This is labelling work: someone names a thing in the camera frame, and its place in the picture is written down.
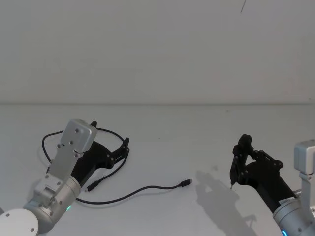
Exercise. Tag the white table cloth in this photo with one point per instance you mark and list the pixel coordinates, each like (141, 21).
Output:
(160, 152)

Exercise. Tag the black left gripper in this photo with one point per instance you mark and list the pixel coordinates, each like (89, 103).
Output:
(96, 155)

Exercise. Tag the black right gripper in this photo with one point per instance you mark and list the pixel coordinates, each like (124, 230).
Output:
(268, 182)

